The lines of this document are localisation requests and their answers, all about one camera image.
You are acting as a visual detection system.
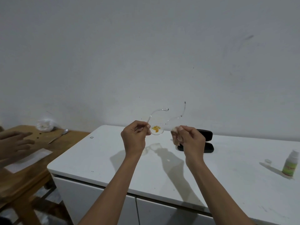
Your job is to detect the person's right forearm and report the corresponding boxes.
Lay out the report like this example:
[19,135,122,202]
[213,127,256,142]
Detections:
[186,159,256,225]

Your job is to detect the person's left hand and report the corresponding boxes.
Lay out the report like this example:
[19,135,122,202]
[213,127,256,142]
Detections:
[121,120,152,159]

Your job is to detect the black eyeglasses case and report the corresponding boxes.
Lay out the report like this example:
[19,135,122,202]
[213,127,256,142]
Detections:
[177,129,215,154]

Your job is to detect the white paper sheet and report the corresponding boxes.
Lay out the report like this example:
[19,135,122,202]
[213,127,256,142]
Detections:
[4,148,53,174]

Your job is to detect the clear plastic bag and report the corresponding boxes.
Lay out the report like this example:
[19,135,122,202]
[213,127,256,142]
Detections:
[36,112,58,133]

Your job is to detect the person's right hand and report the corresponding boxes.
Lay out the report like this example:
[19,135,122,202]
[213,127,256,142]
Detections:
[172,125,207,167]

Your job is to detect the metal spoon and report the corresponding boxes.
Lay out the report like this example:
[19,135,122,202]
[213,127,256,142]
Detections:
[47,129,69,145]

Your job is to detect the person's left forearm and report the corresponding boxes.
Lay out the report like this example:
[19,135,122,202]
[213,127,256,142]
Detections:
[78,153,143,225]

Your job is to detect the clear frame eyeglasses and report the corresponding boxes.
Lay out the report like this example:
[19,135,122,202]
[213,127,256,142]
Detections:
[146,102,187,136]

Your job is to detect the white cabinet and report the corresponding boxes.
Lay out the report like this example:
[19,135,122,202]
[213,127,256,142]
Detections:
[47,125,300,225]

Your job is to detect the wooden table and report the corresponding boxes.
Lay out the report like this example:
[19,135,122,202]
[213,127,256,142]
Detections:
[0,125,91,225]

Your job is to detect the white bottle with green label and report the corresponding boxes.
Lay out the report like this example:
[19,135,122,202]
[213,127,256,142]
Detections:
[281,150,300,179]

